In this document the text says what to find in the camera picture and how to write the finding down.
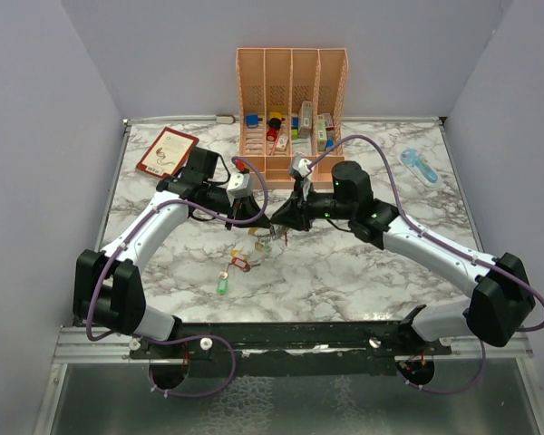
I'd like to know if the peach plastic desk organizer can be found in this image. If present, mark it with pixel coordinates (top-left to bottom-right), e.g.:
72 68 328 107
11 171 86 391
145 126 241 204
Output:
236 48 348 189

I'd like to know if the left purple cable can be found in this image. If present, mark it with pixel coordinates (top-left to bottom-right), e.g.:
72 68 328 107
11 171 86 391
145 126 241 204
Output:
85 156 269 399

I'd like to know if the aluminium frame rail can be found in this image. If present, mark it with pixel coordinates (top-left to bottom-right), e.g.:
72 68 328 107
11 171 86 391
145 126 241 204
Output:
53 327 534 364

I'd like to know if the purple cable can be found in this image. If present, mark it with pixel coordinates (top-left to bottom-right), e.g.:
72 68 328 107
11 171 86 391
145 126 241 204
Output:
85 156 269 399
306 134 544 394

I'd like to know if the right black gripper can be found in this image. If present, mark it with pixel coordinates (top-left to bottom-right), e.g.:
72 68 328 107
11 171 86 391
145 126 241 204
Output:
271 179 355 232

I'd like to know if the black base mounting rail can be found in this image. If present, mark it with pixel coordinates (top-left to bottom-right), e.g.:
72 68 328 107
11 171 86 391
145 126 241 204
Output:
130 319 451 379

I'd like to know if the white adapter at wall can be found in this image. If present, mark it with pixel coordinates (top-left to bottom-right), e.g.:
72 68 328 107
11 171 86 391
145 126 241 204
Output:
215 114 236 125

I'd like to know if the red cover paperback book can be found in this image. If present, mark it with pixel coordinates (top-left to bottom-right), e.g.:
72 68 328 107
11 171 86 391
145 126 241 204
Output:
136 127 199 179

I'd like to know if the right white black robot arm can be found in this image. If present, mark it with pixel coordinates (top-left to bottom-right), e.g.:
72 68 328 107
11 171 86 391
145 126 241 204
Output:
271 157 536 354

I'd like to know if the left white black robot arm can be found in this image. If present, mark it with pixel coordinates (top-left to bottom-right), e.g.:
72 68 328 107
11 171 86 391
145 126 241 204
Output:
73 148 271 358

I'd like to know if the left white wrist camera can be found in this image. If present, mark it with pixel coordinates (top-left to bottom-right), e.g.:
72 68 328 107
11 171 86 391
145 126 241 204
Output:
226 173 254 203

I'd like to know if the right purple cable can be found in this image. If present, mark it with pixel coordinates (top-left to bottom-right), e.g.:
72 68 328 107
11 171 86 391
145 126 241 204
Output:
306 134 544 394

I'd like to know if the blue packaged item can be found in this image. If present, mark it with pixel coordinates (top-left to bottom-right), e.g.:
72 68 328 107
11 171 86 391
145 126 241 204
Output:
399 148 442 188

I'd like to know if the red black bottle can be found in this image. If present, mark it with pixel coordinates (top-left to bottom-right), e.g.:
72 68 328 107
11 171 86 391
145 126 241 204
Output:
266 117 282 142

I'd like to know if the yellow tag key lower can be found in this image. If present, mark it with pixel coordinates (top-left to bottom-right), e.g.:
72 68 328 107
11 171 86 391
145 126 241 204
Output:
230 247 248 260

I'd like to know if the metal coil keyring yellow handle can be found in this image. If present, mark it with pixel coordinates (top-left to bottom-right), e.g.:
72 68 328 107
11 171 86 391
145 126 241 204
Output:
248 226 287 250

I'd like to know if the grey green box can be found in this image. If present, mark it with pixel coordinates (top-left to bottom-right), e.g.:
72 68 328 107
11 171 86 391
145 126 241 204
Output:
297 101 313 139

